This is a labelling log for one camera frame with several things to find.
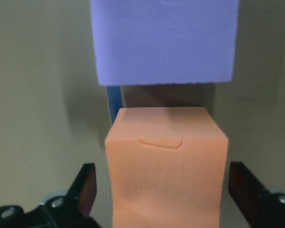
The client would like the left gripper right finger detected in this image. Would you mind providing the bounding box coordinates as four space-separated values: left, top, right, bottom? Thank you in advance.
228 161 285 228

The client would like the purple foam cube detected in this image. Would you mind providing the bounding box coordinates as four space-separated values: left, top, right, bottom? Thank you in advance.
90 0 239 86

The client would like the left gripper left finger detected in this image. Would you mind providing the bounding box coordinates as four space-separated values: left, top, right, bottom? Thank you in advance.
42 163 100 228

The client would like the orange foam cube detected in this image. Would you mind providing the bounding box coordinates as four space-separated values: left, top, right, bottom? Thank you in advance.
105 107 228 228

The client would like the brown paper table cover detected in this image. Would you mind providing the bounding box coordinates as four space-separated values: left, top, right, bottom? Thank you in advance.
0 0 285 228

